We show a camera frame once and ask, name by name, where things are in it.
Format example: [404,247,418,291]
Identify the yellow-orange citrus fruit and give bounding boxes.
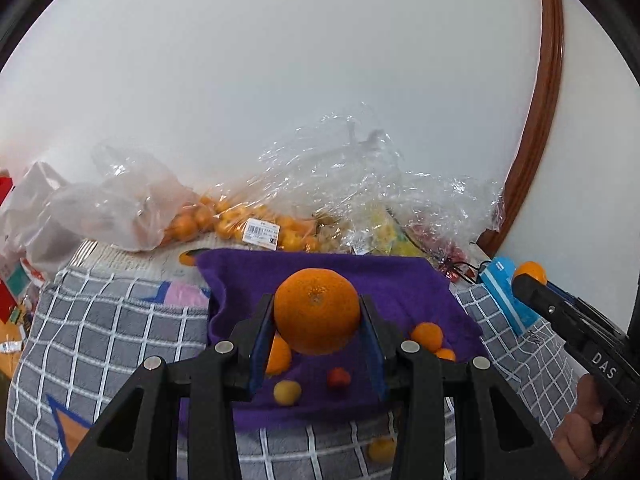
[368,437,398,464]

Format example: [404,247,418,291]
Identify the large orange with stem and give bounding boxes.
[265,332,293,376]

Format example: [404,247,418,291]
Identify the yellow-green round fruit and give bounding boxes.
[273,380,302,407]

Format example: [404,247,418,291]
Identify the clear plastic bag of mandarins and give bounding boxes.
[200,110,406,253]

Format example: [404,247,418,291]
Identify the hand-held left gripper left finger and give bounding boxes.
[59,294,276,480]

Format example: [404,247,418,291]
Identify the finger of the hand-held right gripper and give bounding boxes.
[546,281,627,342]
[511,274,597,347]

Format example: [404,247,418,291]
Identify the brown wooden door frame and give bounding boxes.
[477,0,565,257]

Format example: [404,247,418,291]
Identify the white plastic bag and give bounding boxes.
[0,161,76,286]

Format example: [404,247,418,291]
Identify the blue tissue packet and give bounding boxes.
[477,257,543,337]

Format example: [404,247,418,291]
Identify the red paper bag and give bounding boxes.
[0,169,15,211]

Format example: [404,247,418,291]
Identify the purple towel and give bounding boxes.
[179,249,485,431]

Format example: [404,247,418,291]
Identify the frosted plastic bag of mandarins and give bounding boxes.
[65,144,221,253]

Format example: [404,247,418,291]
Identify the grey checked star blanket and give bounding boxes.
[7,265,596,480]

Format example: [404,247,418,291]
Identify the person's right hand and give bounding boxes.
[552,374,604,479]

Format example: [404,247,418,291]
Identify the patterned bed sheet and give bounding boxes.
[75,239,216,311]

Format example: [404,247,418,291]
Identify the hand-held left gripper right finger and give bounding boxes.
[359,294,571,480]

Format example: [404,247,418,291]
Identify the thin black cord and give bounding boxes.
[440,255,493,283]

